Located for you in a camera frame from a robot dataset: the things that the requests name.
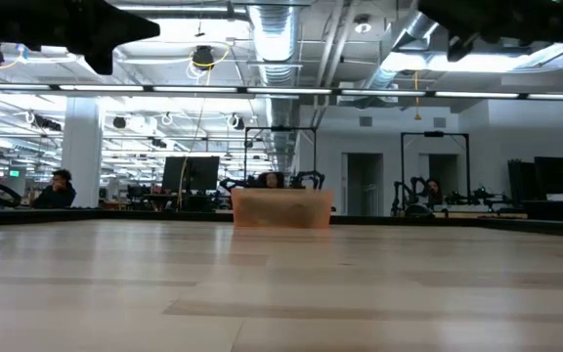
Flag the orange translucent plastic bin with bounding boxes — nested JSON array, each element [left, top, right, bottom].
[[231, 188, 335, 230]]

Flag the black computer monitor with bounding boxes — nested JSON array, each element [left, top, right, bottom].
[[162, 155, 221, 193]]

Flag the silver ventilation duct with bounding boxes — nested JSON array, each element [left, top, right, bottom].
[[249, 4, 307, 172]]

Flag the black background monitors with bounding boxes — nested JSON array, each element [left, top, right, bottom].
[[507, 155, 563, 201]]

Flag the white square column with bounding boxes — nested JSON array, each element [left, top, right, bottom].
[[61, 96, 105, 209]]

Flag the black background rig frame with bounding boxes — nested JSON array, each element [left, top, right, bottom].
[[243, 125, 319, 190], [400, 130, 472, 211]]

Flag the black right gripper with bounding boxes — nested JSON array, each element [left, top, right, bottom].
[[417, 0, 563, 63]]

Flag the black overhead camera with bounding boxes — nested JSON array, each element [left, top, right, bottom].
[[192, 45, 216, 69]]

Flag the long LED light bar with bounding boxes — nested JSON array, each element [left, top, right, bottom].
[[0, 81, 563, 102]]

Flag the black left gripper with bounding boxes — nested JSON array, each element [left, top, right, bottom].
[[0, 0, 161, 75]]

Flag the person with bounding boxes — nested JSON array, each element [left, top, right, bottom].
[[423, 178, 445, 205], [31, 168, 77, 210], [260, 171, 285, 190]]

